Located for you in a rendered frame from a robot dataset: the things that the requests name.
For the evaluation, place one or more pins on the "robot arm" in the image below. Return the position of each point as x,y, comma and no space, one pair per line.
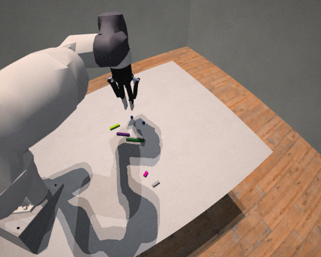
38,93

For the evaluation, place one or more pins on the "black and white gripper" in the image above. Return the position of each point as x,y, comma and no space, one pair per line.
123,77

